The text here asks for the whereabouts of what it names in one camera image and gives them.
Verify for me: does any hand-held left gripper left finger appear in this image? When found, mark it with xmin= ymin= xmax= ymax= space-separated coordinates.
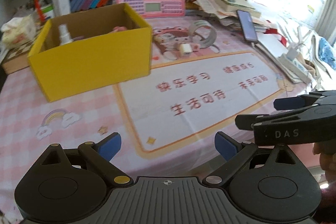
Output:
xmin=39 ymin=132 xmax=134 ymax=187

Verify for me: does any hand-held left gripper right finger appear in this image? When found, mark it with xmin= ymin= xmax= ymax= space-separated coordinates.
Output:
xmin=202 ymin=132 xmax=300 ymax=186

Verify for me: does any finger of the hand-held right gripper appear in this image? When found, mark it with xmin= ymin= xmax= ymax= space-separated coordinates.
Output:
xmin=274 ymin=90 xmax=336 ymax=111
xmin=235 ymin=105 xmax=319 ymax=131

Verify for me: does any yellow cardboard box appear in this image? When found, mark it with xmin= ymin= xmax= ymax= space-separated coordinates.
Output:
xmin=28 ymin=2 xmax=153 ymax=103

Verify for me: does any clear tape roll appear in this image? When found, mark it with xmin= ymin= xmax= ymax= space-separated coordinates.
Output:
xmin=188 ymin=20 xmax=217 ymax=48

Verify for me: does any white spray bottle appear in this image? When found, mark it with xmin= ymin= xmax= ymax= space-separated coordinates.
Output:
xmin=58 ymin=24 xmax=74 ymax=45

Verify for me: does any person's right hand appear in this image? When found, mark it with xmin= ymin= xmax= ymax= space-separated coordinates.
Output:
xmin=312 ymin=142 xmax=336 ymax=184

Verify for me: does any white power strip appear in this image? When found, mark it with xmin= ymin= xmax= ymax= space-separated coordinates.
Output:
xmin=278 ymin=52 xmax=313 ymax=83

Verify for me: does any pink checked tablecloth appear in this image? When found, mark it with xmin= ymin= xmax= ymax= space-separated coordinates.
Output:
xmin=0 ymin=14 xmax=323 ymax=180

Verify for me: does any stack of white notebooks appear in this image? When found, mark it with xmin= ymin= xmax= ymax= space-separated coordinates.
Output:
xmin=253 ymin=34 xmax=315 ymax=84

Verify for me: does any blue patterned cloth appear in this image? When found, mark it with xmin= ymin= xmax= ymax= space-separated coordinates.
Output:
xmin=319 ymin=38 xmax=336 ymax=69

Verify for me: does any red white cloth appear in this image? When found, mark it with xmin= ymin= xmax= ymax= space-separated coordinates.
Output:
xmin=264 ymin=27 xmax=288 ymax=46

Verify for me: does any person's red fuzzy clothing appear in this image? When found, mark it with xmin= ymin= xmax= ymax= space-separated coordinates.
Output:
xmin=319 ymin=186 xmax=336 ymax=224

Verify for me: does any black smartphone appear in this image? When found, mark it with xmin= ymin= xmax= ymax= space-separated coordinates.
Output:
xmin=236 ymin=9 xmax=259 ymax=43

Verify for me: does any stack of papers and books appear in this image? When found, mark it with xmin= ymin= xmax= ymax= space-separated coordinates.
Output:
xmin=194 ymin=0 xmax=273 ymax=33

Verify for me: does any wooden chessboard box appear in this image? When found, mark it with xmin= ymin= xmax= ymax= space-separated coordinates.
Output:
xmin=1 ymin=25 xmax=51 ymax=75

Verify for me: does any white green pen cup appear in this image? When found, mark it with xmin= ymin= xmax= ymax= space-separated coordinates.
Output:
xmin=39 ymin=3 xmax=55 ymax=21

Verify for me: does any floral tissue pack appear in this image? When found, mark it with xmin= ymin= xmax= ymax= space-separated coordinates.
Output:
xmin=0 ymin=15 xmax=37 ymax=46

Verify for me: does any red toy pen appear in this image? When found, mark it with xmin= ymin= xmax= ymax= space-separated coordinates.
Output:
xmin=31 ymin=0 xmax=45 ymax=24

